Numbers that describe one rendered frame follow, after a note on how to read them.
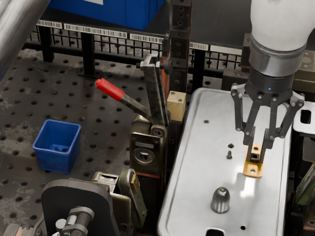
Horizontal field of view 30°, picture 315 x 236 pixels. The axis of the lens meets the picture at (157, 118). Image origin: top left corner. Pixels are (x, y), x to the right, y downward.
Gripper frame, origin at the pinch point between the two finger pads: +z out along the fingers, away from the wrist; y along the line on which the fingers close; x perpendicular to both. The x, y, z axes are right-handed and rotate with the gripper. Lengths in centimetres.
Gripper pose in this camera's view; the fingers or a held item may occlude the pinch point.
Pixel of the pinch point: (257, 145)
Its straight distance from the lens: 114.8
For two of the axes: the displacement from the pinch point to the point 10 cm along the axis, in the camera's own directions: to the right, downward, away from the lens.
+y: -9.8, -1.6, 1.4
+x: -2.2, 6.8, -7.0
